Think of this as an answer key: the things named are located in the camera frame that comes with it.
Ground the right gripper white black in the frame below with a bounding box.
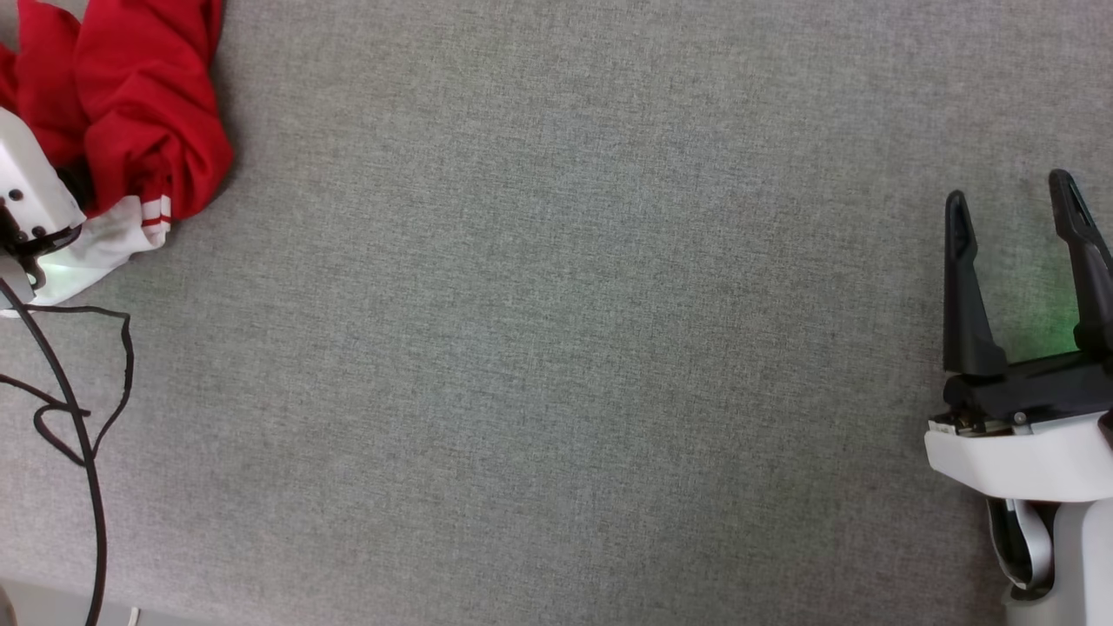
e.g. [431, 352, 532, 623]
[923, 169, 1113, 504]

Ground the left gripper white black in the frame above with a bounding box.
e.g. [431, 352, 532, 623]
[0, 109, 97, 305]

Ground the red white basketball jersey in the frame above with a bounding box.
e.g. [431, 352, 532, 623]
[0, 0, 235, 317]

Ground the thin black cable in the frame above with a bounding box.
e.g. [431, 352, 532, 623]
[0, 304, 136, 469]

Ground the thick black cable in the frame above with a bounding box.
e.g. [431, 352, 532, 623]
[0, 276, 109, 626]

